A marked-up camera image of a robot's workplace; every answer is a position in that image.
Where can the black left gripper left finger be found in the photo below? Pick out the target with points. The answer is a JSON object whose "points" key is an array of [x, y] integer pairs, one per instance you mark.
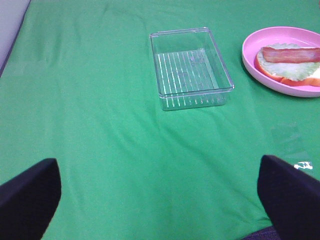
{"points": [[29, 201]]}

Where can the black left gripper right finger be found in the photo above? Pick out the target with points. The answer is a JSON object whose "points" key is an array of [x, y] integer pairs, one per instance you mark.
{"points": [[290, 198]]}

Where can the bread slice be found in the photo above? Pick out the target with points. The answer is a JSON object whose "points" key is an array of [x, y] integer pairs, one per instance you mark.
{"points": [[312, 81]]}

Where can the green lettuce leaf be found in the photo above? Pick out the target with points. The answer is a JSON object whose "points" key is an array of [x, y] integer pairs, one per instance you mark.
{"points": [[287, 70]]}

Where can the bacon strip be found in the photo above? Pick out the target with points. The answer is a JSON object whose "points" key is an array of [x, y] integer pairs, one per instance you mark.
{"points": [[291, 55]]}

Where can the clear plastic film strip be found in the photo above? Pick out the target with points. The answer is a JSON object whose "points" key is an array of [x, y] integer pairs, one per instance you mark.
{"points": [[289, 146]]}

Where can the green tablecloth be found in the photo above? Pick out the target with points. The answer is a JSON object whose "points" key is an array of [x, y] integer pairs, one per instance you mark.
{"points": [[80, 86]]}

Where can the pink round plate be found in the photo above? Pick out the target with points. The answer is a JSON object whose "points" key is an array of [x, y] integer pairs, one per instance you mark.
{"points": [[279, 34]]}

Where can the left clear plastic container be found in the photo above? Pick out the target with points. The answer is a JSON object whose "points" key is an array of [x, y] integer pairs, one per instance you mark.
{"points": [[189, 68]]}

